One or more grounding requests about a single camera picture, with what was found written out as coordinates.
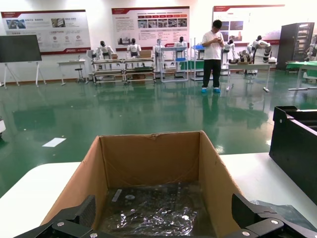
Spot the white shelf rack with bins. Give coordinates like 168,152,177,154
190,38,206,81

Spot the man in white shirt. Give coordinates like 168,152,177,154
201,19,225,94

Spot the red-trimmed wall info board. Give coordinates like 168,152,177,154
212,4,285,44
0,9,91,56
111,6,191,52

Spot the white humanoid robot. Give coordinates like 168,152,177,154
126,38,142,60
221,38,239,63
306,34,317,61
245,35,272,65
152,38,165,72
95,41,115,60
173,36,188,60

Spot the open brown cardboard box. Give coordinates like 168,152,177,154
41,130,245,238

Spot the white frame shelf cart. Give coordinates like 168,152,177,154
159,46,189,82

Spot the white pipe rack workbench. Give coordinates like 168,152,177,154
91,58,126,86
123,57,157,85

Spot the white floor cabinet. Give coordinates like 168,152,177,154
85,49,97,81

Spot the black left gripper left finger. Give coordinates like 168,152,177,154
13,194,100,238

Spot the small white table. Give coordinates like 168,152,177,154
56,60,87,86

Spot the graphics card with metal bracket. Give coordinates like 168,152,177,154
107,183,205,216

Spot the black server cabinet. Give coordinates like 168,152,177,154
276,22,316,71

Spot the long white work table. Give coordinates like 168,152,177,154
224,61,278,93

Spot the black slotted plastic container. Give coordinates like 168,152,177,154
269,106,317,196

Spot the black screen on white stand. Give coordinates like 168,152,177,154
0,34,47,88

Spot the grey translucent antistatic bag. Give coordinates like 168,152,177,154
99,182,216,238

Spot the green-topped table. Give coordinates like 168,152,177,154
285,60,317,91

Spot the black stool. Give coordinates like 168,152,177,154
75,68,86,84

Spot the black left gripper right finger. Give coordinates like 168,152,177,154
217,193,317,238

